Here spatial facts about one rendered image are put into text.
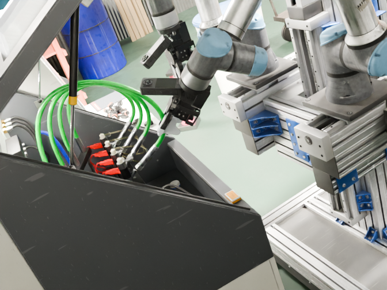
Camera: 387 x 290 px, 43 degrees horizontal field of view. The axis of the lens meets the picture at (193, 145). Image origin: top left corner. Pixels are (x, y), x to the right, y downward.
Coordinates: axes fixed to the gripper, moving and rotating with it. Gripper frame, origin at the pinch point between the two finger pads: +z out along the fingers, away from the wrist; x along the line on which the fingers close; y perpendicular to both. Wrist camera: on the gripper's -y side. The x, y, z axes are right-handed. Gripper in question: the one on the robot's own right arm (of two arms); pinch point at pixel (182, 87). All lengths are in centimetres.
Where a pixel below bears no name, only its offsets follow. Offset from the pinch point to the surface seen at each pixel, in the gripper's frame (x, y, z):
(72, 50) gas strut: -38, -31, -33
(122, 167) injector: -6.6, -28.9, 12.7
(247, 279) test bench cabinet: -40, -13, 46
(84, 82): -14.1, -29.1, -18.8
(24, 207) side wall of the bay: -40, -55, -6
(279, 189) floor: 88, 61, 123
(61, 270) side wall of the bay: -40, -55, 13
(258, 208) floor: 83, 42, 123
